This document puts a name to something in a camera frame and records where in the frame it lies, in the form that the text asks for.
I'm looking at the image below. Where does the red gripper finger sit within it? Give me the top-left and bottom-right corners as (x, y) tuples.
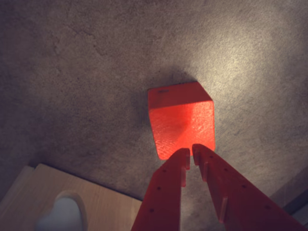
(192, 143), (308, 231)
(131, 148), (191, 231)

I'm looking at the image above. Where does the red cube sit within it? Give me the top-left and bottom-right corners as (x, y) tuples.
(147, 81), (216, 161)

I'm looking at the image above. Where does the wooden shape sorter box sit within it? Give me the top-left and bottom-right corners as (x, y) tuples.
(0, 163), (143, 231)

